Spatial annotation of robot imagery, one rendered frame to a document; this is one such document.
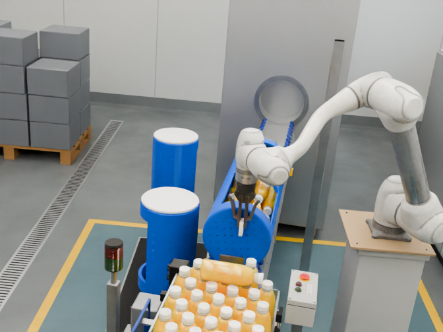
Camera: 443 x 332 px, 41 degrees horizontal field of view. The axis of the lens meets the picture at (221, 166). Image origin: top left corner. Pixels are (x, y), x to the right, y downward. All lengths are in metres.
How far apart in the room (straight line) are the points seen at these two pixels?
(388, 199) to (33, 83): 3.83
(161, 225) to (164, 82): 4.92
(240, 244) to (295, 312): 0.45
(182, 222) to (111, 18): 5.03
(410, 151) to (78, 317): 2.28
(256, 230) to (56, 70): 3.58
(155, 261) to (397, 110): 1.33
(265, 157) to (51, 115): 3.90
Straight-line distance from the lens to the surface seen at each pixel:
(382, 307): 2.91
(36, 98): 5.75
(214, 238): 2.43
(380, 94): 2.27
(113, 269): 2.04
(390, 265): 2.79
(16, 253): 4.44
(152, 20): 7.40
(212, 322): 1.91
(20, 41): 5.66
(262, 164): 2.05
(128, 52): 7.53
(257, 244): 2.41
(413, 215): 2.56
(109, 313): 2.16
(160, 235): 2.77
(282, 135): 4.17
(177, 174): 3.62
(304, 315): 2.12
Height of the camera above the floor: 2.28
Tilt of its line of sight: 22 degrees down
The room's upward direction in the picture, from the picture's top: 5 degrees clockwise
